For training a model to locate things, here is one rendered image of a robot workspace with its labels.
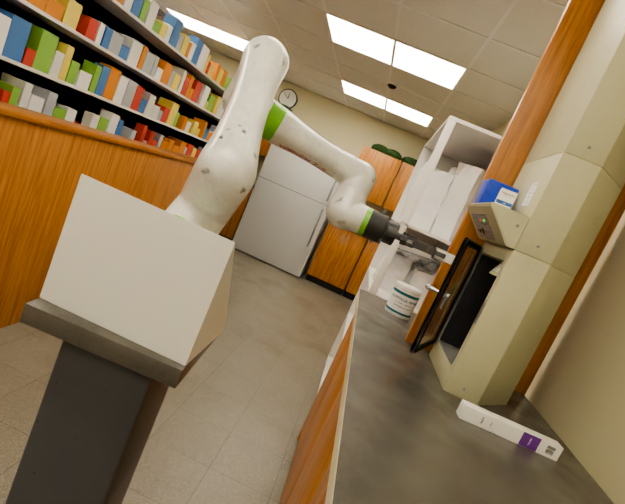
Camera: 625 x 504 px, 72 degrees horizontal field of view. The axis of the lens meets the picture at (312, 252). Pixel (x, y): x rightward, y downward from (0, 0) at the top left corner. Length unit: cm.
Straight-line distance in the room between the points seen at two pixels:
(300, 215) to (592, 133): 515
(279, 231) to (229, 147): 543
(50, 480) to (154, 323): 45
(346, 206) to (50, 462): 97
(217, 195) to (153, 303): 25
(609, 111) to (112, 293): 133
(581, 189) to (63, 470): 146
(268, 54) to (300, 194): 514
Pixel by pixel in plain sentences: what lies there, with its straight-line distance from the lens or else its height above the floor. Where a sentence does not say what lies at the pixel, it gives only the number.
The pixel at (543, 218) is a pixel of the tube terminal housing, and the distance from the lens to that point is 139.
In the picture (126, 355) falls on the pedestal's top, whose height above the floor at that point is 92.
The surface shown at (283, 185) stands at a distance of 632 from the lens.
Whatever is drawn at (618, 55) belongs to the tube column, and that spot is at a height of 199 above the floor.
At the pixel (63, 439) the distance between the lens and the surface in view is 112.
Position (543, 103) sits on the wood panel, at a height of 194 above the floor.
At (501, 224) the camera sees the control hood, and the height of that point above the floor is 146.
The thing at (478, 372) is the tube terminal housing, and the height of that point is 104.
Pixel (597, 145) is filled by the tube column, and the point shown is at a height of 176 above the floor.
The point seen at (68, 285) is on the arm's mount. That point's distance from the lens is 96.
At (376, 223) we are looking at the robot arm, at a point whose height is 132.
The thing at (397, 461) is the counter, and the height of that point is 94.
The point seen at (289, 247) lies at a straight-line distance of 632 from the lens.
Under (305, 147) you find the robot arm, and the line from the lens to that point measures 134.
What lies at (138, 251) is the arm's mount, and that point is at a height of 111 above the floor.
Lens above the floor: 135
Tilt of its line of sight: 8 degrees down
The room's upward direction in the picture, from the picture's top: 24 degrees clockwise
